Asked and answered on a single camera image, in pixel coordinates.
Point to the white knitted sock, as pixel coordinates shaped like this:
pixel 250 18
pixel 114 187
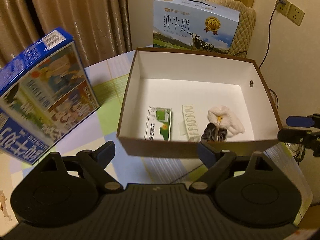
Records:
pixel 227 119

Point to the brown cardboard storage box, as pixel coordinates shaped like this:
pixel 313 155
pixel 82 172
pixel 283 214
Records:
pixel 171 78

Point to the beige wall socket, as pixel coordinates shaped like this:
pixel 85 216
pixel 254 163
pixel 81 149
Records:
pixel 283 6
pixel 295 14

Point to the light blue milk gift box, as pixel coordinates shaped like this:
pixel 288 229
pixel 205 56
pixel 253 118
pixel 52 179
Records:
pixel 193 25

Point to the blue milk carton box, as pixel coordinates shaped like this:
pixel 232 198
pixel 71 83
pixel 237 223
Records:
pixel 45 93

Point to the brown curtain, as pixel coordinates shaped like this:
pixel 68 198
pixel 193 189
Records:
pixel 100 28

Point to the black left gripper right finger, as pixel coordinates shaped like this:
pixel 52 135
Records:
pixel 218 168

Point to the green white small carton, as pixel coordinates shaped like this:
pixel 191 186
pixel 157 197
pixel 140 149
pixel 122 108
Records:
pixel 158 124

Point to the checkered tablecloth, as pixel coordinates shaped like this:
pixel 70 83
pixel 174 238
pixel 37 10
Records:
pixel 109 78

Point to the beige quilted chair cover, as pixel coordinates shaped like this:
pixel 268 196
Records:
pixel 242 38

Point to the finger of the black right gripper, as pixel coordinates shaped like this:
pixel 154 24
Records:
pixel 308 139
pixel 304 121

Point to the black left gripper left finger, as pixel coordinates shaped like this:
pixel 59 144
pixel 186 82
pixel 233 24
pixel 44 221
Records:
pixel 93 164

